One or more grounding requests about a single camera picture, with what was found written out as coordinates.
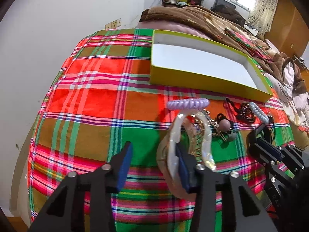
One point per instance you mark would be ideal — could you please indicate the red green plaid cloth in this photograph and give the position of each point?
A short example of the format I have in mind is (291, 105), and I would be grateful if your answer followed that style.
(100, 99)

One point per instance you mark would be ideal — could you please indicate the dark chair with clothes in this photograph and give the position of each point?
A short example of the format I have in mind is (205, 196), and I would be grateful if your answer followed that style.
(228, 11)

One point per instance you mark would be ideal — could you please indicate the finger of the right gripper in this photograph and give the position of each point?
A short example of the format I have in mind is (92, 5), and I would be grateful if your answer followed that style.
(258, 135)
(272, 149)

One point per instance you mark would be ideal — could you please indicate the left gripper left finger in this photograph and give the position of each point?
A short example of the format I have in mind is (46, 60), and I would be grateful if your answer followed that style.
(64, 209)

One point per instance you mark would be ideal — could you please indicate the orange wooden wardrobe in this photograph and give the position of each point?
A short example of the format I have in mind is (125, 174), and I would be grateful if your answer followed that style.
(289, 32)

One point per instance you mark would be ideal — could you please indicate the wall socket plate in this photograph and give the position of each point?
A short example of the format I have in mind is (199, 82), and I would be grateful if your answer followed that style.
(113, 25)

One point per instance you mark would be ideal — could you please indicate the white quilt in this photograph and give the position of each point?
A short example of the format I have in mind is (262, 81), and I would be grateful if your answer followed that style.
(290, 87)

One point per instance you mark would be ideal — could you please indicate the brown fleece blanket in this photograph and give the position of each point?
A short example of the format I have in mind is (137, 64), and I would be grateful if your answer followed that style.
(210, 24)

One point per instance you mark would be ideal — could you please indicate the patterned curtain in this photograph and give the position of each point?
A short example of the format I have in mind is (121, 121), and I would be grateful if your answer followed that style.
(261, 17)

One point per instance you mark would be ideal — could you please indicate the yellow shallow cardboard box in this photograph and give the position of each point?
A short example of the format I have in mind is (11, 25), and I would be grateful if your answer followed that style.
(192, 62)

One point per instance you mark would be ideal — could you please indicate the bead charm keychain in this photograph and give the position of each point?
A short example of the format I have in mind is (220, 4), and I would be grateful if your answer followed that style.
(222, 127)

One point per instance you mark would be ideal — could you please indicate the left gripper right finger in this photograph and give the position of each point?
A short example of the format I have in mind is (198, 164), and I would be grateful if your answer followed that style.
(241, 209)

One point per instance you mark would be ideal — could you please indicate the folded plaid cloth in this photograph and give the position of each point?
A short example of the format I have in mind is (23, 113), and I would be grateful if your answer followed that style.
(255, 49)

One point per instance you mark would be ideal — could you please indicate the pearly white hair claw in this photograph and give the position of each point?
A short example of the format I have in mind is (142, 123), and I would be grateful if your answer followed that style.
(199, 132)

